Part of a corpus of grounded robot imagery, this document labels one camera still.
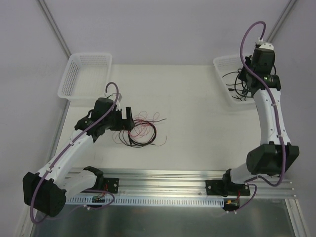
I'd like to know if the thin red wire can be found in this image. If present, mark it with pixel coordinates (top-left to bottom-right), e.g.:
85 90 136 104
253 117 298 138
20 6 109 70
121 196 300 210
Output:
112 111 170 147

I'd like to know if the black USB cable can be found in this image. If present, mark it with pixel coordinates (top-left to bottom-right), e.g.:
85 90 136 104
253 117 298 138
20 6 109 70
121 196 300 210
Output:
222 69 255 102

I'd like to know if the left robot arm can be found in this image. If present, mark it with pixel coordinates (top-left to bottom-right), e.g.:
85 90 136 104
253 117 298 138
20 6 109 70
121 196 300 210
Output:
22 97 135 217

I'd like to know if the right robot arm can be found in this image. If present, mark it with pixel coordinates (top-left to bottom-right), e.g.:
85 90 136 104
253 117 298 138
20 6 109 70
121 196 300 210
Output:
221 46 299 195

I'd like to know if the right white plastic basket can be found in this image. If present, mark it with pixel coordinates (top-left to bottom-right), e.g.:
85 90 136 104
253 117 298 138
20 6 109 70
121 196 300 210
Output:
213 54 259 110

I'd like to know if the white plastic basket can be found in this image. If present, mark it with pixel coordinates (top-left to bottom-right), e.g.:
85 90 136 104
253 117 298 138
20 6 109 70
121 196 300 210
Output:
57 52 112 107
213 54 259 110

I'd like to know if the left white plastic basket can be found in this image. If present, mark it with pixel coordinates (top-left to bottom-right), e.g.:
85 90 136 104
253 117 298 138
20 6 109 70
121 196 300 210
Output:
57 52 112 107

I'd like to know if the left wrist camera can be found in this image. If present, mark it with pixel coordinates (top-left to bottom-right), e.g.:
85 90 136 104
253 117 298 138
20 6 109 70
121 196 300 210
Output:
116 93 122 110

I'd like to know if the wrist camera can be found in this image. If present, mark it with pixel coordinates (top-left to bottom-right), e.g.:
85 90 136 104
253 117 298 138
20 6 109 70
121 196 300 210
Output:
255 41 274 51
116 93 122 110

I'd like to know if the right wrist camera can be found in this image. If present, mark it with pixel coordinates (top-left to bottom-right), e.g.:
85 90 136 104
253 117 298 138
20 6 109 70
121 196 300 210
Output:
255 41 274 51

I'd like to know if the aluminium mounting rail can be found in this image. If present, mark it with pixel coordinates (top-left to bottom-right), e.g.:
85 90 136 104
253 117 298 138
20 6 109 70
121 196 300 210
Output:
61 167 296 198

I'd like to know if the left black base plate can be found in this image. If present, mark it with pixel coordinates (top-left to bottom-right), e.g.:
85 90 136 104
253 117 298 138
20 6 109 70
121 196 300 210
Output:
100 177 119 194

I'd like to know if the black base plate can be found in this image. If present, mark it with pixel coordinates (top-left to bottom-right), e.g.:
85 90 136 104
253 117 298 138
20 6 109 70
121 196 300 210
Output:
205 180 250 197
100 177 119 194

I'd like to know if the white slotted cable duct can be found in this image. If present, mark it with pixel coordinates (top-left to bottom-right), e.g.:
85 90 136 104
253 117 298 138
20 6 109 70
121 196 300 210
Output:
66 195 224 208

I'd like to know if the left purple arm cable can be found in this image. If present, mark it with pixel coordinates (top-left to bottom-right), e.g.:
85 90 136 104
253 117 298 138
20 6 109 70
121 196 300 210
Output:
29 82 120 224

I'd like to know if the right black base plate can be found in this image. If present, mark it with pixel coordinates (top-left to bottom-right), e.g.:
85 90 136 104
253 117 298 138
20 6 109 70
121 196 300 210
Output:
205 180 250 197

